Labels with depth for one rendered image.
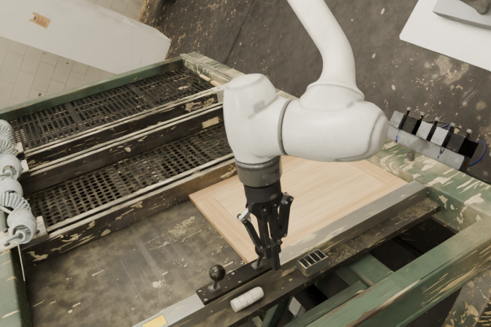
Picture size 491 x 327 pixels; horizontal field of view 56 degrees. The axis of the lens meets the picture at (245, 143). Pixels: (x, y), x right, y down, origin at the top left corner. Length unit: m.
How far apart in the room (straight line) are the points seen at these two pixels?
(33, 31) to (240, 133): 4.45
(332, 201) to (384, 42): 1.70
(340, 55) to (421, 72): 1.90
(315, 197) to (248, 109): 0.69
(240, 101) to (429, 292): 0.66
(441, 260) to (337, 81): 0.57
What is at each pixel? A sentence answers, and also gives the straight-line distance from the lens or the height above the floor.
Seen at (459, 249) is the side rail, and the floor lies 1.04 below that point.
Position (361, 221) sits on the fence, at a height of 1.11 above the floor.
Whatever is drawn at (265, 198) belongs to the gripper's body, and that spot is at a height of 1.55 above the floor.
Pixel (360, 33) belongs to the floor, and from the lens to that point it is 3.11.
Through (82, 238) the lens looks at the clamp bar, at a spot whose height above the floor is 1.64.
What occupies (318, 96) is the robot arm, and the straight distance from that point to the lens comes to 0.77.
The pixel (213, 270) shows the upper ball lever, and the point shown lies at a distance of 1.03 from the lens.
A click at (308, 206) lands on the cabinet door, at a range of 1.40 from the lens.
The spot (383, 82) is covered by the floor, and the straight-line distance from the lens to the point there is 2.85.
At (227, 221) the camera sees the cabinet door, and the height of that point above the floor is 1.32.
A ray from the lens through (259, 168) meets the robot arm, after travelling 0.85.
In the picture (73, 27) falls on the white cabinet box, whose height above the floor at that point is 1.05.
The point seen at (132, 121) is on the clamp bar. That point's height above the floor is 1.37.
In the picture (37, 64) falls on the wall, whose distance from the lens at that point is 6.72.
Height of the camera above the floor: 2.12
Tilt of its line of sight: 35 degrees down
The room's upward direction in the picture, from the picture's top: 74 degrees counter-clockwise
